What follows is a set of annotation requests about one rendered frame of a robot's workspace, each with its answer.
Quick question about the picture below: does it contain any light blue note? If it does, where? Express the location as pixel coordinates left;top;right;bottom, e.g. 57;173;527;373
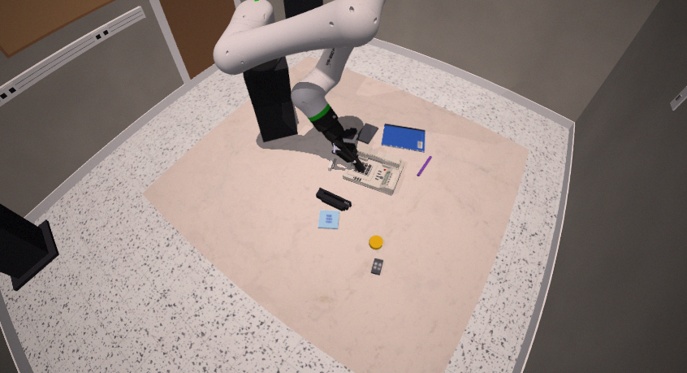
318;210;339;229

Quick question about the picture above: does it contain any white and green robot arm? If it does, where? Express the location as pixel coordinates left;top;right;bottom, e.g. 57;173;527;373
214;0;386;132

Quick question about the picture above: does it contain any yellow short cylinder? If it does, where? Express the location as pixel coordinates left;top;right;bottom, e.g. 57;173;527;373
369;236;383;249

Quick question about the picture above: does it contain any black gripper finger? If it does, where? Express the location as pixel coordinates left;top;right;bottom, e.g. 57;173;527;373
345;142;365;169
332;139;365;171

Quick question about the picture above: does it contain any blue notebook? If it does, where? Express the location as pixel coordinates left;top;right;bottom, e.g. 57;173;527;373
382;124;426;152

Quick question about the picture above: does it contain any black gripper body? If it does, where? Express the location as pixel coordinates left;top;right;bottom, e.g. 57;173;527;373
322;120;344;148

